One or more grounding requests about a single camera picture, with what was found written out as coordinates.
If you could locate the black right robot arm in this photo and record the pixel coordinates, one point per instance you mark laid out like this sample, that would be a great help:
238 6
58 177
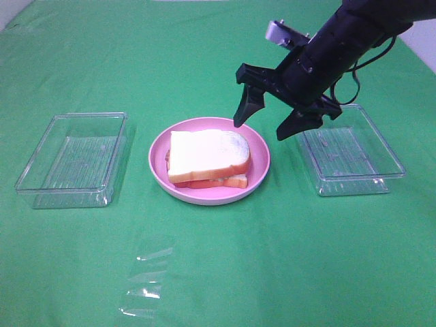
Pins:
314 64

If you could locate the toast bread slice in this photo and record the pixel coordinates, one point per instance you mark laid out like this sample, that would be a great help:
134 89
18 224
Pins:
207 154
235 181

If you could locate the right clear plastic tray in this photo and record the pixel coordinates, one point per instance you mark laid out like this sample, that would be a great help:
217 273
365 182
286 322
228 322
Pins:
349 156

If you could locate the bacon strip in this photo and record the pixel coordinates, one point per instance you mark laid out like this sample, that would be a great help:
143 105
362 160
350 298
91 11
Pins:
167 159

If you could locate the left clear plastic tray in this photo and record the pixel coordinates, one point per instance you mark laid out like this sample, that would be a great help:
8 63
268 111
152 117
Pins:
77 162

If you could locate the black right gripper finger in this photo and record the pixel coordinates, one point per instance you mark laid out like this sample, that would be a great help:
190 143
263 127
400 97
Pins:
252 100
298 122

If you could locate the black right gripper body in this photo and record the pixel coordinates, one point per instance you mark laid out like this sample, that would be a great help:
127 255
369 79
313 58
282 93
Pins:
293 82

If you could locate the clear tape strip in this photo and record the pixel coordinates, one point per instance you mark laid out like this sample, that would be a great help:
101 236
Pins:
141 297

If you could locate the clear plastic tray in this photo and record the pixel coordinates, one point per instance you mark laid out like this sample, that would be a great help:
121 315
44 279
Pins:
349 156
77 162

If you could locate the pink round plate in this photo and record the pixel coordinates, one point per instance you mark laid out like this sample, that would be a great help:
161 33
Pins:
258 169

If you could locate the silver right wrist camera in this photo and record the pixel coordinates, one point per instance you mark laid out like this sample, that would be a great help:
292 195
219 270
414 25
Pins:
280 34

